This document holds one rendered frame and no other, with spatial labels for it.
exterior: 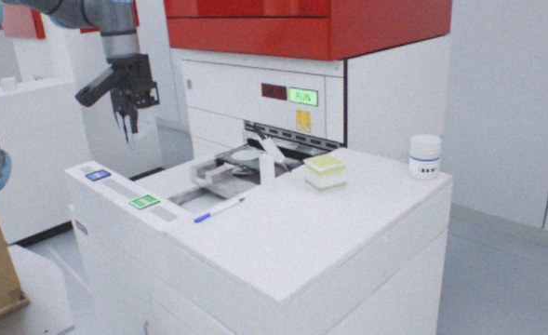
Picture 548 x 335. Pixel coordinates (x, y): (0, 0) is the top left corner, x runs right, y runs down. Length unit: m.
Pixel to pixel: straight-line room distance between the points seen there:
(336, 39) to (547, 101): 1.59
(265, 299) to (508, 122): 2.15
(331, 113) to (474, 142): 1.58
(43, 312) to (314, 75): 0.93
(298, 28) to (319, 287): 0.76
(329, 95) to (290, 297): 0.73
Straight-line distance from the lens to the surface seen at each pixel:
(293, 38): 1.30
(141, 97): 1.00
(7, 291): 1.09
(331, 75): 1.29
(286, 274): 0.77
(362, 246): 0.86
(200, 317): 0.97
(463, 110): 2.76
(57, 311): 1.06
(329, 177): 1.01
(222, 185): 1.31
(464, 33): 2.70
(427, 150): 1.09
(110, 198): 1.15
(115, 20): 0.96
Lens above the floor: 1.42
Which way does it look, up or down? 22 degrees down
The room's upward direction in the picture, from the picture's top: 4 degrees counter-clockwise
